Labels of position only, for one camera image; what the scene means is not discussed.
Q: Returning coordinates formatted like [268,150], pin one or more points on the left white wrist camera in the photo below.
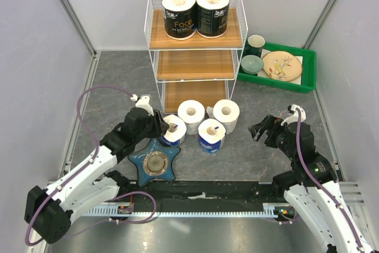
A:
[143,102]

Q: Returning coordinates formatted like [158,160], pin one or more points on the blue star-shaped dish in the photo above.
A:
[154,162]

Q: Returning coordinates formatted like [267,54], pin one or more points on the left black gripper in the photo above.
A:
[163,126]

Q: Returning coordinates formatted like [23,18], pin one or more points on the bird pattern ceramic plate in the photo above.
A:
[282,65]

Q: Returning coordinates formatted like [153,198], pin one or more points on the green plastic tray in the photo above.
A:
[308,77]

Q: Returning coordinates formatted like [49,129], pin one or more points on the black paper roll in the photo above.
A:
[212,17]
[179,18]

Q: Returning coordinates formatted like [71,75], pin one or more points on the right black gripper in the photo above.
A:
[272,124]

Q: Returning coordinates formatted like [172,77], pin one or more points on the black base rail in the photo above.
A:
[204,196]

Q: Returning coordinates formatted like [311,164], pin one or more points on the blue paper roll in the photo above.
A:
[175,135]
[211,134]

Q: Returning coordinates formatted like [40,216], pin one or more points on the dark green cup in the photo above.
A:
[256,44]

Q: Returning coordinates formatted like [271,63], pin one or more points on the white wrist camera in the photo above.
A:
[143,102]
[296,111]

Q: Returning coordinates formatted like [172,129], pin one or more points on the white wire three-tier shelf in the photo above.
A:
[199,68]

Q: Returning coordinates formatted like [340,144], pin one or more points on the white floral paper roll left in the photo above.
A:
[192,112]

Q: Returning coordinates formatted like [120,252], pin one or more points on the white floral paper roll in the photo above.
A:
[227,113]
[192,112]

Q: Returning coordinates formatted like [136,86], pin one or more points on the green ceramic bowl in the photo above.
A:
[251,64]

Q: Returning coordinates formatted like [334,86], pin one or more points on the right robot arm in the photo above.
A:
[311,187]

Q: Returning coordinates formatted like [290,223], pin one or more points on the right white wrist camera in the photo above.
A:
[296,111]

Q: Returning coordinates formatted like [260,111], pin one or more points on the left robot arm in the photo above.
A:
[51,211]

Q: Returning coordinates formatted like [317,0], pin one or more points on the white floral paper roll right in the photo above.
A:
[227,113]

